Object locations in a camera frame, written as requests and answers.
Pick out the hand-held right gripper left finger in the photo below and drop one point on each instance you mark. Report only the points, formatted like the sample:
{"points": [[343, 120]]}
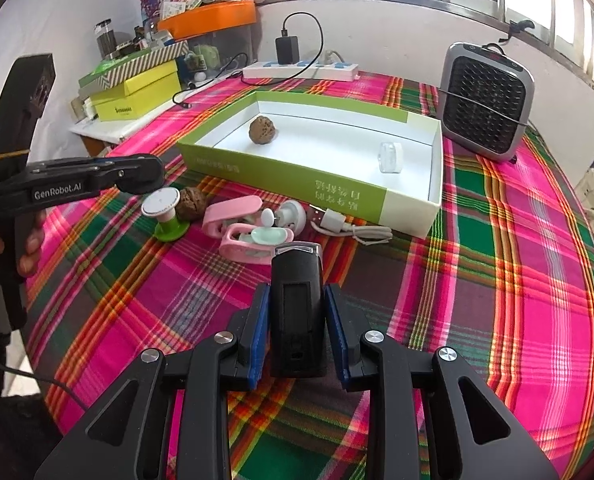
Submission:
{"points": [[259, 330]]}

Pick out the clear tape roll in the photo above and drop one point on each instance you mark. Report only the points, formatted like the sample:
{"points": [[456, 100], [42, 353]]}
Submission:
{"points": [[391, 156]]}

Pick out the person's left hand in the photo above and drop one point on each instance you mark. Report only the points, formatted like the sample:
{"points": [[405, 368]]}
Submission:
{"points": [[34, 250]]}

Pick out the black power adapter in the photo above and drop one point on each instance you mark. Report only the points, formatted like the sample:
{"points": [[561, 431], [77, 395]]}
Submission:
{"points": [[287, 50]]}

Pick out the green round ornament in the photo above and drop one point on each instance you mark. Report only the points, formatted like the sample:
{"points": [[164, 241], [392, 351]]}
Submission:
{"points": [[205, 55]]}

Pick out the brown walnut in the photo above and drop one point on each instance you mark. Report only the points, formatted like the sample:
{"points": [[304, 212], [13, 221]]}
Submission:
{"points": [[194, 204], [263, 130]]}

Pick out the grey chevron patterned box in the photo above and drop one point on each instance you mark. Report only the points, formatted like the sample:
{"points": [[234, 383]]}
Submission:
{"points": [[147, 60]]}

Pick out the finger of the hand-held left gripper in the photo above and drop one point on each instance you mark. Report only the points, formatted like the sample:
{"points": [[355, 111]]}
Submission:
{"points": [[67, 163], [137, 177]]}

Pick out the colourful card packets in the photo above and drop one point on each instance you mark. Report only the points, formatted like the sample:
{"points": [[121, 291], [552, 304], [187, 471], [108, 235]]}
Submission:
{"points": [[179, 2]]}

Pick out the black clamp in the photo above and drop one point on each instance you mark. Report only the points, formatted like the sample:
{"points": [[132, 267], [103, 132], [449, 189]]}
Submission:
{"points": [[522, 27]]}

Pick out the plaid tablecloth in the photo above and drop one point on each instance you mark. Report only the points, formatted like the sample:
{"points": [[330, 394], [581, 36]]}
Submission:
{"points": [[502, 285]]}

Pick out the yellow box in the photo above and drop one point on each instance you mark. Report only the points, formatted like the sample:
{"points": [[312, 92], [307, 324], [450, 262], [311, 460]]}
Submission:
{"points": [[137, 97]]}

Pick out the glass jar with dark lid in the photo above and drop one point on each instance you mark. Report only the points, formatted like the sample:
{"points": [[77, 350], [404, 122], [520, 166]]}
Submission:
{"points": [[106, 40]]}

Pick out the pink and mint clip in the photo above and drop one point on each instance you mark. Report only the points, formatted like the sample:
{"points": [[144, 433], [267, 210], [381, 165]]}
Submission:
{"points": [[242, 252]]}

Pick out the orange tray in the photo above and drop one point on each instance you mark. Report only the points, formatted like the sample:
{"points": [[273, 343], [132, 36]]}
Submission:
{"points": [[212, 15]]}

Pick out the grey desktop heater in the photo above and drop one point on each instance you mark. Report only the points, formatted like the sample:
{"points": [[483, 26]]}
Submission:
{"points": [[484, 105]]}

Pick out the white power strip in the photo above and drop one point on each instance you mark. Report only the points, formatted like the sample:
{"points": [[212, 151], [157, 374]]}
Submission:
{"points": [[297, 71]]}

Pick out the black rectangular device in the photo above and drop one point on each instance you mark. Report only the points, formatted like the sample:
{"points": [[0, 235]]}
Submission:
{"points": [[297, 310]]}

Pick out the green spool with white top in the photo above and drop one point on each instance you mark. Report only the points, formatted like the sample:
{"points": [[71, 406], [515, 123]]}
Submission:
{"points": [[163, 210]]}

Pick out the white round gadget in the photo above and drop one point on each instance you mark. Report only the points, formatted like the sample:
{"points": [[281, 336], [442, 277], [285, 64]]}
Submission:
{"points": [[292, 215]]}

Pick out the green and white cardboard box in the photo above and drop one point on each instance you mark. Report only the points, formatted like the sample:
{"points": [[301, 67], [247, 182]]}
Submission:
{"points": [[297, 185]]}

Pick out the clear storage tank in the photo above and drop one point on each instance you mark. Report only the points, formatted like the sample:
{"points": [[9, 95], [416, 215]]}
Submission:
{"points": [[232, 47]]}

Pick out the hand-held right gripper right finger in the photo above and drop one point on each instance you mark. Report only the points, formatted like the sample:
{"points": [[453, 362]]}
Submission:
{"points": [[338, 330]]}

